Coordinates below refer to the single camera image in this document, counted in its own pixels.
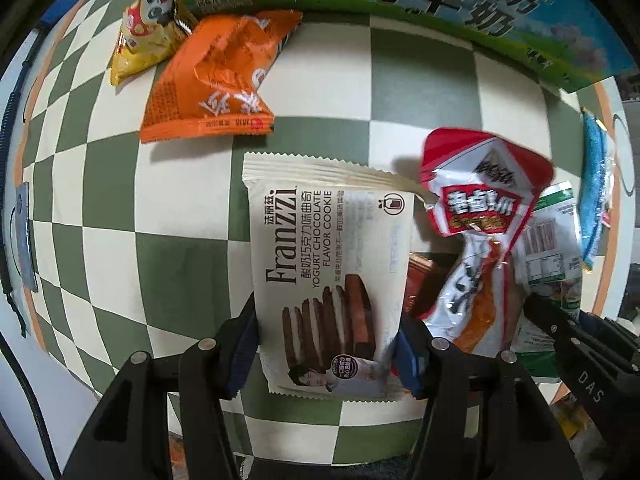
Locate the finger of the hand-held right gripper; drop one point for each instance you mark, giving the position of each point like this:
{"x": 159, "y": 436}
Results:
{"x": 550, "y": 320}
{"x": 615, "y": 337}

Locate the white chocolate cookie packet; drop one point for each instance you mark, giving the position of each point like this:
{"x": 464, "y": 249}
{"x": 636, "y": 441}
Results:
{"x": 325, "y": 260}

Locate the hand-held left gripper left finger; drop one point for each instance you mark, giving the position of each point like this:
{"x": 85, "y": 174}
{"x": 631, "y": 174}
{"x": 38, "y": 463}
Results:
{"x": 245, "y": 347}

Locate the silver smartphone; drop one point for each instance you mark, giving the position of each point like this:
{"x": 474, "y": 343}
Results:
{"x": 24, "y": 240}

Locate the dark red snack packet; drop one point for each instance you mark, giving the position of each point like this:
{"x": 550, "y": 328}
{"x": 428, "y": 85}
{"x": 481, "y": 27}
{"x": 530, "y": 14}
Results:
{"x": 425, "y": 285}

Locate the printed cardboard box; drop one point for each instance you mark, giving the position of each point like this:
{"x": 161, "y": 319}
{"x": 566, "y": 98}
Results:
{"x": 450, "y": 10}

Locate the red and white snack packet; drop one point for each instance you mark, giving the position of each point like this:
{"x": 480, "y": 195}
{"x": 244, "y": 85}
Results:
{"x": 475, "y": 200}

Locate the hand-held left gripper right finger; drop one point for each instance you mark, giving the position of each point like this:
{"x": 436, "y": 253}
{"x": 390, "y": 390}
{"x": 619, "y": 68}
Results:
{"x": 410, "y": 360}

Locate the blue snack packet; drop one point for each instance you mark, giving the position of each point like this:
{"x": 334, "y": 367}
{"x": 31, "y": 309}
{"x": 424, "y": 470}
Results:
{"x": 595, "y": 175}

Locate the orange snack packet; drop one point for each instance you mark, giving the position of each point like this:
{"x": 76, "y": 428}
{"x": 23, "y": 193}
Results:
{"x": 210, "y": 85}

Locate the yellow panda snack packet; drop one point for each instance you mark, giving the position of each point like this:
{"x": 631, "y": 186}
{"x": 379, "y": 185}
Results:
{"x": 140, "y": 40}

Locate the green and white snack packet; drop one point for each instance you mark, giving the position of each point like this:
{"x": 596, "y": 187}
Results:
{"x": 550, "y": 250}

